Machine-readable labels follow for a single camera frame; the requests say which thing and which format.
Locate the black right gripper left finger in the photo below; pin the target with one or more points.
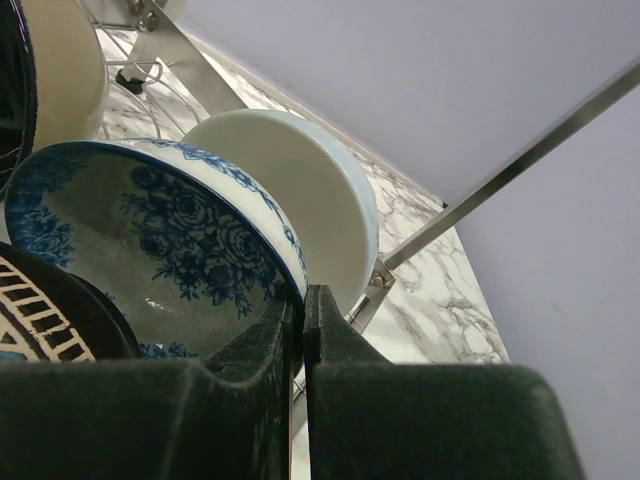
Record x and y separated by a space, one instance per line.
226 417

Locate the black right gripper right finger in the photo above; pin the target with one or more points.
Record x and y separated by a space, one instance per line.
369 418

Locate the blue and white bowl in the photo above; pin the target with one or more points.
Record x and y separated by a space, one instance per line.
187 245

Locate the dark patterned cream-inside bowl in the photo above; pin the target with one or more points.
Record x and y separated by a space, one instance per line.
50 315

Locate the black bowl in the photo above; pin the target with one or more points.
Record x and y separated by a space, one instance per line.
54 79

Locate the steel wire dish rack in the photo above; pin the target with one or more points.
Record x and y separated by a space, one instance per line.
424 302

